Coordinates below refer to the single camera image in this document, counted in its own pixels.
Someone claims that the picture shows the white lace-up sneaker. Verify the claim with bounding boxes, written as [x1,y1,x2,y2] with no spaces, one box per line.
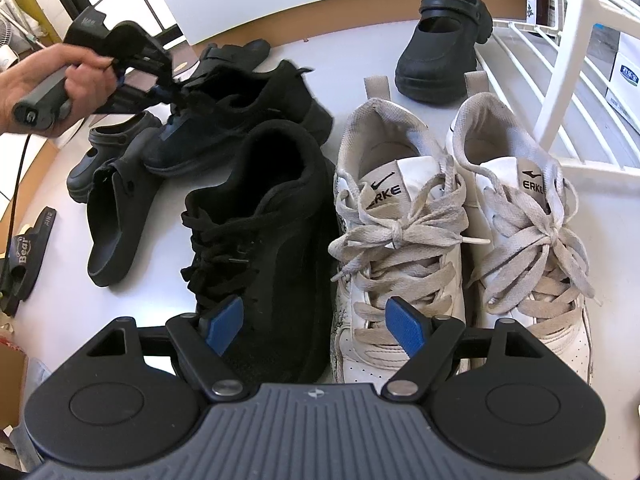
[446,71,603,386]
[327,76,491,385]

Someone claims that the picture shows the white standing fan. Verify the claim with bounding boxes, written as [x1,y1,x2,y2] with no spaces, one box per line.
[0,10,23,56]

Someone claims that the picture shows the white carton blue label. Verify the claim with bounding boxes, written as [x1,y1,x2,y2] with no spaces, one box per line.
[602,30,640,136]

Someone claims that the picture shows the white metal shoe rack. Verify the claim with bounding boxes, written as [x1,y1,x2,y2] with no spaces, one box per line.
[450,0,640,171]

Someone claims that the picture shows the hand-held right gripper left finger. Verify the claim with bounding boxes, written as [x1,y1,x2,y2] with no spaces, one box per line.
[92,296,251,402]

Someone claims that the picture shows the black printed slide sandal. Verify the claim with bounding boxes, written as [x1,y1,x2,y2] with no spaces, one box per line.
[0,206,57,317]

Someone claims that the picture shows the plain cardboard box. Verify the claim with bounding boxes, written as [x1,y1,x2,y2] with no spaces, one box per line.
[0,347,28,441]

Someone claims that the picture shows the brown bottle white label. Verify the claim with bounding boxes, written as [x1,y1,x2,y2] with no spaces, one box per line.
[525,0,551,28]

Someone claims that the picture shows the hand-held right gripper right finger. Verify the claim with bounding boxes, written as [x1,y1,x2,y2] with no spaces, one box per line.
[384,296,548,402]

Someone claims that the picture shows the person's left hand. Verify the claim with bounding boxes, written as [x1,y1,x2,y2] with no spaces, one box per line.
[0,42,120,138]

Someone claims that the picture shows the brown door mat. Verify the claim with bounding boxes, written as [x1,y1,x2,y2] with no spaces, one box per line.
[167,42,203,83]

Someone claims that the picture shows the black suede lace-up sneaker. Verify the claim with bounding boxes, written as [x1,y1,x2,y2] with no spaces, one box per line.
[142,60,335,178]
[181,120,341,386]

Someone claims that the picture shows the black strap platform clog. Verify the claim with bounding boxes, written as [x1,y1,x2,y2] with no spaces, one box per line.
[66,111,163,204]
[394,0,493,107]

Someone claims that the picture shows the black buckle clog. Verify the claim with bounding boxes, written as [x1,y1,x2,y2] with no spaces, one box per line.
[197,39,272,78]
[87,127,188,288]

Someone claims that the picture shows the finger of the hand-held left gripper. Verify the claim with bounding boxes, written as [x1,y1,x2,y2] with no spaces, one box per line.
[120,74,201,107]

